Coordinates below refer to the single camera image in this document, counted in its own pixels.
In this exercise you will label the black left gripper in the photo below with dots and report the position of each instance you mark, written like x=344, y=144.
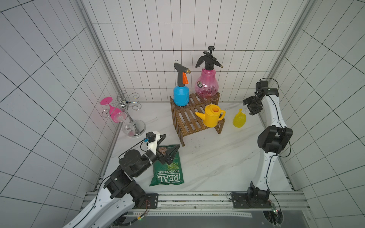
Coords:
x=168, y=158

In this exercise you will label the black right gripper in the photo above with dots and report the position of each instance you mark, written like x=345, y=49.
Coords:
x=255, y=102

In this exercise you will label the yellow watering can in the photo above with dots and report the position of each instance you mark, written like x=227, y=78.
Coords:
x=213, y=114

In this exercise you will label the pink pressure sprayer bottle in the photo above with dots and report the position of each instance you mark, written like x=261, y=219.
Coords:
x=207, y=85

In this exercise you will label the blue spray bottle orange trigger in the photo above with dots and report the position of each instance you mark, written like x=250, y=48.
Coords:
x=181, y=91

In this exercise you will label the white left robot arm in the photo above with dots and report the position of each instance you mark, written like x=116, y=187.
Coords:
x=120, y=192

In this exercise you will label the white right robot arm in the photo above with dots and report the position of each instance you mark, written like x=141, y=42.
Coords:
x=272, y=141

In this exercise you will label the yellow spray bottle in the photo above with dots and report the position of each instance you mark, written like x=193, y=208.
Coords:
x=240, y=118

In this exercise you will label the green chips bag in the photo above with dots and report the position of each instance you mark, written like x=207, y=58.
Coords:
x=164, y=174

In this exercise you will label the clear wine glass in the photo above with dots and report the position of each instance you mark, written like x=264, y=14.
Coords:
x=128, y=129

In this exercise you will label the pink wine glass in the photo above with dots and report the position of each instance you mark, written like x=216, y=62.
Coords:
x=114, y=113

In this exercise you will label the chrome wine glass rack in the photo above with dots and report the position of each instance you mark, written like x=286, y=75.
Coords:
x=129, y=103

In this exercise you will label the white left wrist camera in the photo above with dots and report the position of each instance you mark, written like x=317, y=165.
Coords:
x=152, y=141

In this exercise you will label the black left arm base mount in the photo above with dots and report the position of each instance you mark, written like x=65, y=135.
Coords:
x=147, y=201

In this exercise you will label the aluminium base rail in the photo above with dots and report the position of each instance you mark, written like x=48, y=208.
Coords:
x=215, y=203

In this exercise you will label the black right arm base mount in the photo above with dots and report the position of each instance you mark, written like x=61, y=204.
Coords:
x=253, y=198

